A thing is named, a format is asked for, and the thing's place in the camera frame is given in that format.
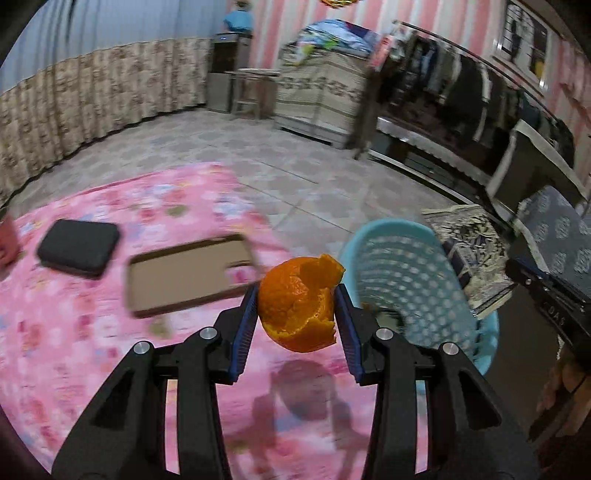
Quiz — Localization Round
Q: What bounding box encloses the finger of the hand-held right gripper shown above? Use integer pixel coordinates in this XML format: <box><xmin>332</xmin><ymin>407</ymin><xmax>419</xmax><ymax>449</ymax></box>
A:
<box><xmin>505</xmin><ymin>257</ymin><xmax>539</xmax><ymax>289</ymax></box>

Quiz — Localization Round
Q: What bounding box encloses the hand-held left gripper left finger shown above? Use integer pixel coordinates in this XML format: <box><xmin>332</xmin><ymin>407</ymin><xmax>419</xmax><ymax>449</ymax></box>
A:
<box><xmin>51</xmin><ymin>282</ymin><xmax>259</xmax><ymax>480</ymax></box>

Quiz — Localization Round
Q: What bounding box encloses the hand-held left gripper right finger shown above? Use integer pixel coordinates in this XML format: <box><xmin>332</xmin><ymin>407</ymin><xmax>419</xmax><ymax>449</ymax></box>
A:
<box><xmin>333</xmin><ymin>283</ymin><xmax>541</xmax><ymax>480</ymax></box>

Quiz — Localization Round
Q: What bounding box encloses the orange peel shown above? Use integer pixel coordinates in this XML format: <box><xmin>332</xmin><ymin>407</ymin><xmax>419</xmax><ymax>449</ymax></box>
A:
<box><xmin>257</xmin><ymin>253</ymin><xmax>346</xmax><ymax>354</ymax></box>

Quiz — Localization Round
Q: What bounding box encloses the light blue plastic basket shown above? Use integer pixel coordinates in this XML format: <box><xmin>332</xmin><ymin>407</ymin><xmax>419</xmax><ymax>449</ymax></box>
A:
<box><xmin>338</xmin><ymin>219</ymin><xmax>500</xmax><ymax>377</ymax></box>

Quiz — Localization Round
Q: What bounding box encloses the person's right hand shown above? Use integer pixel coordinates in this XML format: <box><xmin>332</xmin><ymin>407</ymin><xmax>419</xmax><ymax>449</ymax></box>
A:
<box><xmin>538</xmin><ymin>353</ymin><xmax>591</xmax><ymax>444</ymax></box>

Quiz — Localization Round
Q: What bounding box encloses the patterned floor mat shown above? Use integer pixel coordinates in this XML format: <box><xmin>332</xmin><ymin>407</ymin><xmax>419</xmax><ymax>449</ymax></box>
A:
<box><xmin>422</xmin><ymin>205</ymin><xmax>515</xmax><ymax>319</ymax></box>

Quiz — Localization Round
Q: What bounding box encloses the grey patterned seat cushion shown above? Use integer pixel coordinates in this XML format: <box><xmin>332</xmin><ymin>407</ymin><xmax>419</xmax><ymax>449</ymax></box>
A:
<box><xmin>512</xmin><ymin>185</ymin><xmax>591</xmax><ymax>289</ymax></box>

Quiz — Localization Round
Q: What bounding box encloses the brown phone case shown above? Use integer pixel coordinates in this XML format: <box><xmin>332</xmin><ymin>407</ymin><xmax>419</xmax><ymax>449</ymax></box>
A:
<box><xmin>126</xmin><ymin>233</ymin><xmax>264</xmax><ymax>319</ymax></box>

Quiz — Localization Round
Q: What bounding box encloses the pink floral blanket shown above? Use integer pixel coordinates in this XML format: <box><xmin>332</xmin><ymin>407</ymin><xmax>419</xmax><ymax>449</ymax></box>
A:
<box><xmin>0</xmin><ymin>162</ymin><xmax>430</xmax><ymax>480</ymax></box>

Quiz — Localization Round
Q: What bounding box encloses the low cabinet with lace cover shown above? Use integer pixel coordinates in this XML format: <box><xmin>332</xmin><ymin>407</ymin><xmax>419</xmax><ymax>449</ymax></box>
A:
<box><xmin>365</xmin><ymin>115</ymin><xmax>504</xmax><ymax>204</ymax></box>

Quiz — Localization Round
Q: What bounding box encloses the black zip case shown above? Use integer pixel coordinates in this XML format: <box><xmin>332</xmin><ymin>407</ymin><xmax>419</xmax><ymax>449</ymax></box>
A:
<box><xmin>36</xmin><ymin>219</ymin><xmax>121</xmax><ymax>278</ymax></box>

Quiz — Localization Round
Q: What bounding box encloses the clothes rack with garments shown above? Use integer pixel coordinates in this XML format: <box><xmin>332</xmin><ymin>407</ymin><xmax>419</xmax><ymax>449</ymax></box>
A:
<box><xmin>369</xmin><ymin>19</ymin><xmax>578</xmax><ymax>162</ymax></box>

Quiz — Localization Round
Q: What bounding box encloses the cabinet with striped cover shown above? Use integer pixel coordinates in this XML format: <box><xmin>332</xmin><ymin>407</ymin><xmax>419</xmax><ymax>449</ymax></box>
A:
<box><xmin>273</xmin><ymin>39</ymin><xmax>375</xmax><ymax>149</ymax></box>

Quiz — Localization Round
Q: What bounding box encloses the pink cartoon mug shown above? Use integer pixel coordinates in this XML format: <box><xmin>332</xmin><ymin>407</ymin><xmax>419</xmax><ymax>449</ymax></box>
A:
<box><xmin>0</xmin><ymin>215</ymin><xmax>21</xmax><ymax>268</ymax></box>

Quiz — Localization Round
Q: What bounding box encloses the wooden stool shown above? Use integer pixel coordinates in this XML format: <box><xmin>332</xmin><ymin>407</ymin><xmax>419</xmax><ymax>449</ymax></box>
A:
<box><xmin>230</xmin><ymin>68</ymin><xmax>280</xmax><ymax>120</ymax></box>

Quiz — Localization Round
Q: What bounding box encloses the grey water dispenser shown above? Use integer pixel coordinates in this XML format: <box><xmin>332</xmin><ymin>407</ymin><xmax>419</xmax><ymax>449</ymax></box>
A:
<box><xmin>207</xmin><ymin>31</ymin><xmax>252</xmax><ymax>114</ymax></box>

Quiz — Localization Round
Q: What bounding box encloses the blue and floral curtain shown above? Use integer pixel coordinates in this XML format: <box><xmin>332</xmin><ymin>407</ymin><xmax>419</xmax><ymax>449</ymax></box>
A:
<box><xmin>0</xmin><ymin>0</ymin><xmax>218</xmax><ymax>204</ymax></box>

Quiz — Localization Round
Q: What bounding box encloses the pile of clothes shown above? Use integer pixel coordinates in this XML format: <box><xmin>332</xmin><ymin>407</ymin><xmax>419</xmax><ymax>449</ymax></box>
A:
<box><xmin>295</xmin><ymin>19</ymin><xmax>386</xmax><ymax>58</ymax></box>

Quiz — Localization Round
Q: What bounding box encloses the blue bag on dispenser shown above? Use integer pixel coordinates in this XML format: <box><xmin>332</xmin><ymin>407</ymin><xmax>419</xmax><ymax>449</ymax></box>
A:
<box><xmin>224</xmin><ymin>4</ymin><xmax>256</xmax><ymax>34</ymax></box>

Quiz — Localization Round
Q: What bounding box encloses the framed wall panel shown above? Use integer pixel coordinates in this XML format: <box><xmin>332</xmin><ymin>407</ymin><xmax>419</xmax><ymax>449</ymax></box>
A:
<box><xmin>501</xmin><ymin>0</ymin><xmax>552</xmax><ymax>88</ymax></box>

